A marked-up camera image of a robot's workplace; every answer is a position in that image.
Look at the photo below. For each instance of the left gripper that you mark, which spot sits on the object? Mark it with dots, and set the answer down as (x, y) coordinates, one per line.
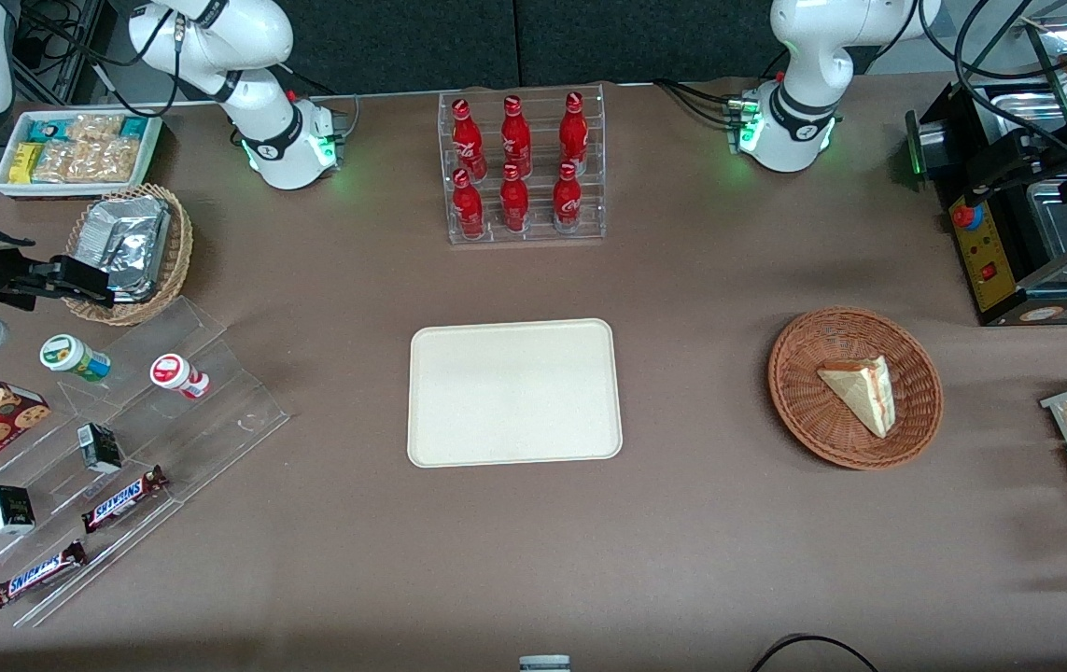
(1030, 155)

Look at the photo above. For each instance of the green lid white cup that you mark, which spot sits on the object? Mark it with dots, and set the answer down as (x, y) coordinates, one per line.
(66, 355)

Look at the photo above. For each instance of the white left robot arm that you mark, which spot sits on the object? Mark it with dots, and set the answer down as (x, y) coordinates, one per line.
(799, 56)

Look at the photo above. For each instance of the red cola bottle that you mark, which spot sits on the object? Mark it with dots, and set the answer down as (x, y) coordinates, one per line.
(514, 201)
(573, 131)
(515, 135)
(466, 138)
(468, 207)
(567, 198)

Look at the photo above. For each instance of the brown wicker basket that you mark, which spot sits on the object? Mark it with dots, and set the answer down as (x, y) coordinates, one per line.
(822, 411)

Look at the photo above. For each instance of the triangle sandwich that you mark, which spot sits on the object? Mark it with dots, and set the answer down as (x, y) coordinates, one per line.
(864, 392)

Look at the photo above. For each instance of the black glass food warmer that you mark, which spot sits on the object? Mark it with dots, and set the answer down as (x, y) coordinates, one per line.
(986, 250)

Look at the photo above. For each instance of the black box gold print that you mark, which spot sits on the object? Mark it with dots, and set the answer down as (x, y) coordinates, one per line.
(8, 510)

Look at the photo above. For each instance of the clear acrylic tiered stand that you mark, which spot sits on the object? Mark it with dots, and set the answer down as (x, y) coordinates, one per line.
(216, 420)

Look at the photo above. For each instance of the clear cracker bag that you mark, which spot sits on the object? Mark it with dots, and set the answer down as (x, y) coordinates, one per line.
(94, 127)
(115, 160)
(62, 163)

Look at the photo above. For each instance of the yellow snack packet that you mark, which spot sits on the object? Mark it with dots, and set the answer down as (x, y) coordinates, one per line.
(24, 161)

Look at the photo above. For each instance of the light wicker basket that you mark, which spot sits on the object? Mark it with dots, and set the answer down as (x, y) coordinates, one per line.
(176, 252)

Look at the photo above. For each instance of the Snickers bar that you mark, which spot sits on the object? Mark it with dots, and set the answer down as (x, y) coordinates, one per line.
(36, 573)
(122, 498)

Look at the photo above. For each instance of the stacked foil containers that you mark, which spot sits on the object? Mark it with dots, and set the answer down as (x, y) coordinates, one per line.
(127, 238)

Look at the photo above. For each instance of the white snack tray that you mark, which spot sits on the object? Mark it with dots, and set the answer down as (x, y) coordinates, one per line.
(3, 182)

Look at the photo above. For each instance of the black box with barcode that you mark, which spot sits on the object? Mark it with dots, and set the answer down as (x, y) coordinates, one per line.
(100, 448)

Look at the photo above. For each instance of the red lid white cup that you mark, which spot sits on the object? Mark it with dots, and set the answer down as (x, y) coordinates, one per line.
(171, 371)

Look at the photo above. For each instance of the grey striped object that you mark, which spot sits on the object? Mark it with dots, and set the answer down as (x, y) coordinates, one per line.
(544, 664)

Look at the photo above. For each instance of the teal snack packet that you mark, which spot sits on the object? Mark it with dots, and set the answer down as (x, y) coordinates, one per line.
(46, 130)
(133, 127)

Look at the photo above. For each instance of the clear acrylic bottle rack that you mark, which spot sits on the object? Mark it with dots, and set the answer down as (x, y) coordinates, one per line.
(538, 149)

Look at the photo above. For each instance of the cream plastic tray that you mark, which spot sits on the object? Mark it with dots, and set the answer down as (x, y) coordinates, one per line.
(514, 392)

